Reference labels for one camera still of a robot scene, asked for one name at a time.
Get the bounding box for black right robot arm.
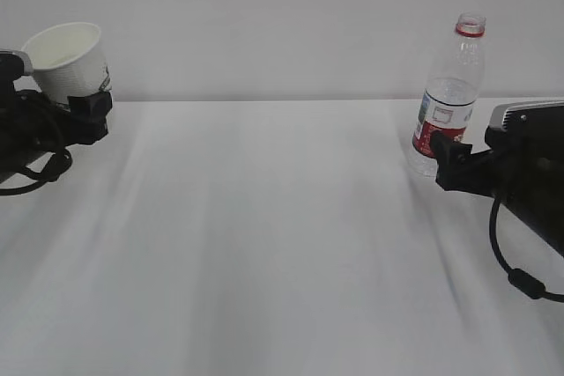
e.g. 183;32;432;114
430;128;563;254

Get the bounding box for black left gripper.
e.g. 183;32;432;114
17;90;113;146

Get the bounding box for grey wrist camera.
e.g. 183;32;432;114
484;100;563;151
0;49;33;91

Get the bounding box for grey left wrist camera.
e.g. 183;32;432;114
0;49;33;91

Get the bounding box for white paper cup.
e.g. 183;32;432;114
22;22;112;109

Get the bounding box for clear water bottle red label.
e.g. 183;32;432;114
408;12;486;176

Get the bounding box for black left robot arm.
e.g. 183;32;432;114
1;90;113;196

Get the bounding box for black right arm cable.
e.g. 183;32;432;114
489;193;564;305

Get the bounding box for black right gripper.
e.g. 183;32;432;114
429;131;516;198

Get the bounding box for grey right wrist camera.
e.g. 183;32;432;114
484;100;563;151

